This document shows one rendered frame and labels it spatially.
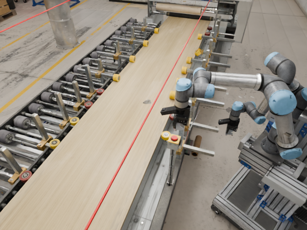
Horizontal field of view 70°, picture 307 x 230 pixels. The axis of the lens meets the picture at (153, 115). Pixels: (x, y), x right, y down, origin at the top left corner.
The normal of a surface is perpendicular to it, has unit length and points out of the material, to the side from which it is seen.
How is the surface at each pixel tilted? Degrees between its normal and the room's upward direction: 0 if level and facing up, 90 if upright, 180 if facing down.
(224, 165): 0
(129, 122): 0
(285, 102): 83
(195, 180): 0
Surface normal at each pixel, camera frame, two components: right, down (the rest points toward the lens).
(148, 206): 0.00, -0.74
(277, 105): -0.12, 0.57
